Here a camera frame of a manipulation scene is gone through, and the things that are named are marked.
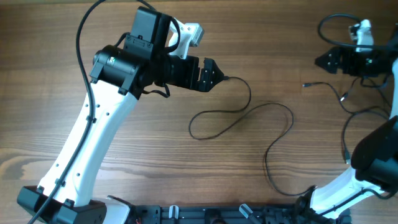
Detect thin black micro-usb cable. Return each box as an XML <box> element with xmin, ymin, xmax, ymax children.
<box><xmin>302</xmin><ymin>76</ymin><xmax>392</xmax><ymax>116</ymax></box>

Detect black usb cables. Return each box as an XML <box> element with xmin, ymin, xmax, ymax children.
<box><xmin>188</xmin><ymin>75</ymin><xmax>318</xmax><ymax>197</ymax></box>

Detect black usb cable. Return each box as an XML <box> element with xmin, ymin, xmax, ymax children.
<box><xmin>341</xmin><ymin>105</ymin><xmax>389</xmax><ymax>165</ymax></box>

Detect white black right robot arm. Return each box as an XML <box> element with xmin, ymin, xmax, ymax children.
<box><xmin>294</xmin><ymin>44</ymin><xmax>397</xmax><ymax>223</ymax></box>

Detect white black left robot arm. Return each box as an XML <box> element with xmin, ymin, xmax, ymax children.
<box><xmin>17</xmin><ymin>6</ymin><xmax>224</xmax><ymax>223</ymax></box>

